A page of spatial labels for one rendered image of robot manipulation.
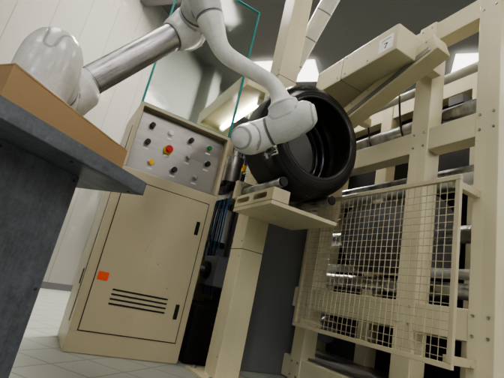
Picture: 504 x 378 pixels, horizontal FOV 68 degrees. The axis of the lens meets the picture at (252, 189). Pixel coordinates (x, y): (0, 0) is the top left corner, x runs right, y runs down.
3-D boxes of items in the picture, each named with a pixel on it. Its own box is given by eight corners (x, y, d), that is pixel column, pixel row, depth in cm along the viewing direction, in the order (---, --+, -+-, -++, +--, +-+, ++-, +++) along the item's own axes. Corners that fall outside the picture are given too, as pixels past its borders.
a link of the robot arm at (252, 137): (246, 160, 135) (279, 147, 132) (232, 158, 120) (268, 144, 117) (236, 132, 136) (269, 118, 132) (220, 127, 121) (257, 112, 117)
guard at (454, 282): (291, 325, 200) (312, 201, 220) (294, 325, 201) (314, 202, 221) (450, 370, 123) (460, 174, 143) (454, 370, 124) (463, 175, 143)
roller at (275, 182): (248, 198, 193) (241, 195, 191) (250, 190, 194) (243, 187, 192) (287, 187, 163) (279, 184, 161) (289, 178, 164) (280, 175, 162)
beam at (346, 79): (313, 94, 227) (316, 73, 232) (344, 111, 238) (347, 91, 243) (395, 47, 175) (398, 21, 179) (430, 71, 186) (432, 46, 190)
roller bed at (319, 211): (297, 218, 225) (304, 172, 233) (316, 224, 231) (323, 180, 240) (318, 215, 208) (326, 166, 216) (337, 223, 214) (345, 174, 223)
